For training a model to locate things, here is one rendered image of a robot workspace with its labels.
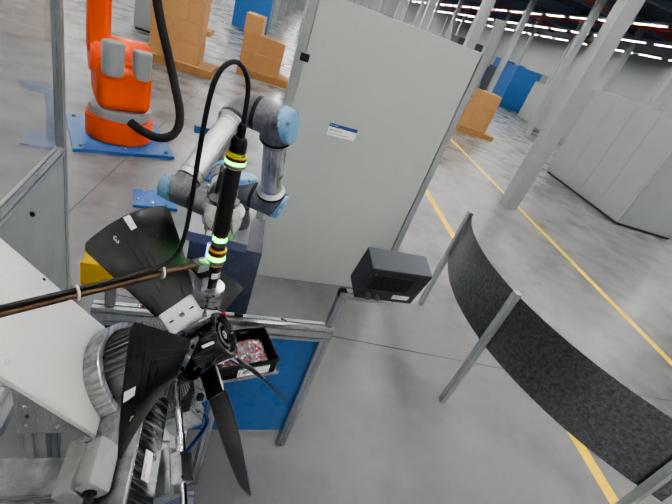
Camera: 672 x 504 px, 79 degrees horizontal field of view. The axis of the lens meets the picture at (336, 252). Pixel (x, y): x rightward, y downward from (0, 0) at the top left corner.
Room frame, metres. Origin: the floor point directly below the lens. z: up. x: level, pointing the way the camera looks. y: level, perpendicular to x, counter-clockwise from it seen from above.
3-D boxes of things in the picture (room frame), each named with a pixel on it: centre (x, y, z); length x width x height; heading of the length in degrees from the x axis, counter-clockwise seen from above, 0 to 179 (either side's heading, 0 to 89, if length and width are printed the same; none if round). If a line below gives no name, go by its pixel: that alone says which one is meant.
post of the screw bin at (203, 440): (1.00, 0.23, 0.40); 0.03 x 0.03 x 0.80; 38
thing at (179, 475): (0.47, 0.14, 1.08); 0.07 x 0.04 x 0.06; 33
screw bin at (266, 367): (1.03, 0.19, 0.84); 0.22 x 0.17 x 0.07; 128
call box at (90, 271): (1.01, 0.68, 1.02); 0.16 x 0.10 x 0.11; 113
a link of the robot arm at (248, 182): (1.55, 0.47, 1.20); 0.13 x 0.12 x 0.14; 86
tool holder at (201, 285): (0.78, 0.27, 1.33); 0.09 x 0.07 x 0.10; 148
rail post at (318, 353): (1.33, -0.08, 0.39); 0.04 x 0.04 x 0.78; 23
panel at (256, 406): (1.16, 0.31, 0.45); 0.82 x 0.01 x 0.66; 113
